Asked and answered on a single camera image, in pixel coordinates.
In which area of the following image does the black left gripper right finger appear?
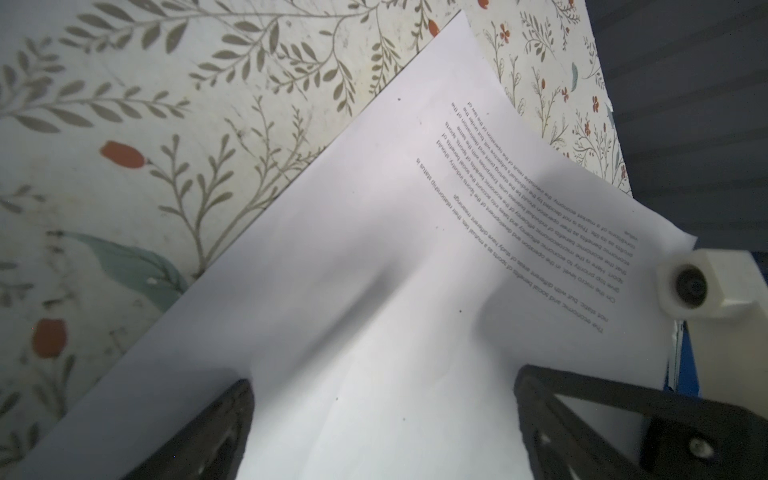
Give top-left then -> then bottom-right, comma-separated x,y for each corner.
514,365 -> 767,479

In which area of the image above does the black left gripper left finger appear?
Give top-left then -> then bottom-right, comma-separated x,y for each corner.
125,379 -> 255,480

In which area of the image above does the printed sheet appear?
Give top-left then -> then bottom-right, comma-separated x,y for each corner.
14,12 -> 695,479

